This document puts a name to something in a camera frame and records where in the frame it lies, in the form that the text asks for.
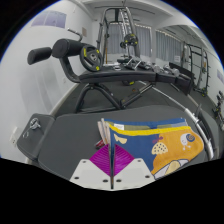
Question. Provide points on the grey window curtain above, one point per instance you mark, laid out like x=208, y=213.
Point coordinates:
x=145, y=41
x=168, y=46

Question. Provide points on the dumbbell rack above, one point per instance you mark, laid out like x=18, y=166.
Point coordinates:
x=219, y=111

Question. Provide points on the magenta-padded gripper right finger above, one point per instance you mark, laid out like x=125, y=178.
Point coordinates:
x=133, y=173

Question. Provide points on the silver barbell collar clip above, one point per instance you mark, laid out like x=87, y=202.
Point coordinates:
x=34, y=124

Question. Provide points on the large purple wall poster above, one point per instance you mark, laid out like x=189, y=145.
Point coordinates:
x=48, y=19

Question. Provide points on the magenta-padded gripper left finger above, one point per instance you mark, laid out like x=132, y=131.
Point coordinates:
x=90, y=173

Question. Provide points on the black padded workout bench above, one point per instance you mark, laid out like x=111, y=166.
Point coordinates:
x=66, y=140

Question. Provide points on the black box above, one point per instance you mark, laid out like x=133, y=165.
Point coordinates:
x=181, y=78

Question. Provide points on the white wall outlet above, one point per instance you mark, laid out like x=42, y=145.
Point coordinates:
x=14, y=137

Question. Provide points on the blue orange printed towel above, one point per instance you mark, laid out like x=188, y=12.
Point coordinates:
x=140, y=146

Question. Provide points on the grey power rack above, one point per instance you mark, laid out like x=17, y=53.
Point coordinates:
x=127, y=23

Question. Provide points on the small purple wall poster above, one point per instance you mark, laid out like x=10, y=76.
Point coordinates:
x=220, y=76

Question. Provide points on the small wall sign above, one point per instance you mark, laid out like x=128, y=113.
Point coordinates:
x=84, y=32

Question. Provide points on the group of dumbbells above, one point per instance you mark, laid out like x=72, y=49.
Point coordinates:
x=161, y=68

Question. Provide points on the black roller pad bench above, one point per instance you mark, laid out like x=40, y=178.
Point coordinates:
x=116, y=76

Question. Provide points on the black yellow weight plate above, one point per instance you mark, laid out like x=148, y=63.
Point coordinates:
x=129, y=40
x=90, y=58

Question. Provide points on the silver barbell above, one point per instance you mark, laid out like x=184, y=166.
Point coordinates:
x=200, y=130

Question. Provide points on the small red object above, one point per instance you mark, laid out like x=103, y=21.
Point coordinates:
x=99, y=144

